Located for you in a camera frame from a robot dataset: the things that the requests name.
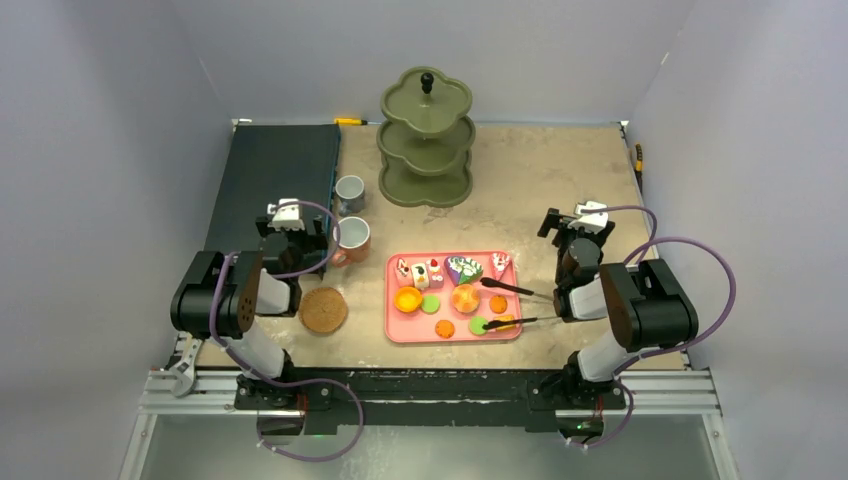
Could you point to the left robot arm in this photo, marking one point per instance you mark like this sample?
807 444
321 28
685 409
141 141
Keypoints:
221 295

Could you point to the purple green cake slice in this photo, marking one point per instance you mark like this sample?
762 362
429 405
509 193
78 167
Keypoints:
463 270

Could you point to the black metal tongs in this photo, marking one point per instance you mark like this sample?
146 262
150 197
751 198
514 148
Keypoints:
492 283

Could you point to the grey mug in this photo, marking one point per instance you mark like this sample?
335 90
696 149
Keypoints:
350 190

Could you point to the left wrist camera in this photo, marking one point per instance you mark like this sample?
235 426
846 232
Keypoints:
285 215

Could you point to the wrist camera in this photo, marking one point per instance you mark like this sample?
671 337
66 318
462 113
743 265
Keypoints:
591 216
285 215

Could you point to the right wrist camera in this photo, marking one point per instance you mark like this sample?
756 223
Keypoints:
591 216

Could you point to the chocolate chip cookie upper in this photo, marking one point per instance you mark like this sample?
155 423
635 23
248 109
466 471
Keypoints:
498 304

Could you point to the green macaron near tart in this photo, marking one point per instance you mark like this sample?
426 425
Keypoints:
430 304

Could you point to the yellow black tool right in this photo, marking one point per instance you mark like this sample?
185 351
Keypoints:
638 156

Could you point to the chocolate chip cookie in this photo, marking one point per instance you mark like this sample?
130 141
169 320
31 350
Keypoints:
498 304
445 329

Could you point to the dark blue flat box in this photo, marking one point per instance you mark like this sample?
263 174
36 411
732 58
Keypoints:
267 163

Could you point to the green three-tier stand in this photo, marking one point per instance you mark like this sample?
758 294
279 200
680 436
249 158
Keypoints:
426 139

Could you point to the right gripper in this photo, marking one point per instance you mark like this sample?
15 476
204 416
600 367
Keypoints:
561 226

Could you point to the green macaron lower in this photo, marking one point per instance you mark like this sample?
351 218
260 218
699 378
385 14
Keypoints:
477 325

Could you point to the black base frame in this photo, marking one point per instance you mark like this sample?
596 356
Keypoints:
323 399

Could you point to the pink triangle cake slice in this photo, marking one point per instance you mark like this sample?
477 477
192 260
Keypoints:
500 261

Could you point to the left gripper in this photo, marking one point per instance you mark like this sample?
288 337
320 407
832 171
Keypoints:
311 242

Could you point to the round bread bun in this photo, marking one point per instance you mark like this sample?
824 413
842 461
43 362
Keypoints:
465 299

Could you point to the square orange cracker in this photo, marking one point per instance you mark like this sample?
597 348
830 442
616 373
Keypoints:
505 322

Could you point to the yellow screwdriver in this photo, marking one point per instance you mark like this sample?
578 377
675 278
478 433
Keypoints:
350 121

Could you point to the pink cream cake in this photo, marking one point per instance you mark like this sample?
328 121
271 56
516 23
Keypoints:
436 276

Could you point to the pink strawberry roll cake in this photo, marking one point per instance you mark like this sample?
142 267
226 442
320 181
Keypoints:
403 273

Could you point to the white roll cake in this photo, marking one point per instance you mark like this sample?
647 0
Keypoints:
420 275

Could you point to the pink mug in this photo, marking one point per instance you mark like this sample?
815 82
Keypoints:
352 241

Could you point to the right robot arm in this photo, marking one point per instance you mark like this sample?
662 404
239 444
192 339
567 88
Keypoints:
645 304

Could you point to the woven rattan coaster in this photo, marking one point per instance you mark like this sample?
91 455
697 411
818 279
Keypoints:
323 310

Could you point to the silver wrench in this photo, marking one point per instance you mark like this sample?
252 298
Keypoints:
184 369

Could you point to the orange egg tart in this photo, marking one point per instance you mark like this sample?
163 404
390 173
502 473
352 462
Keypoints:
407 299

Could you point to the chocolate chip cookie lower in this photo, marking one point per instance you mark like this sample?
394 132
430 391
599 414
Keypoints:
445 329

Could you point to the pink serving tray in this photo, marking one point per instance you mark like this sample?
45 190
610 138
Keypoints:
420 327

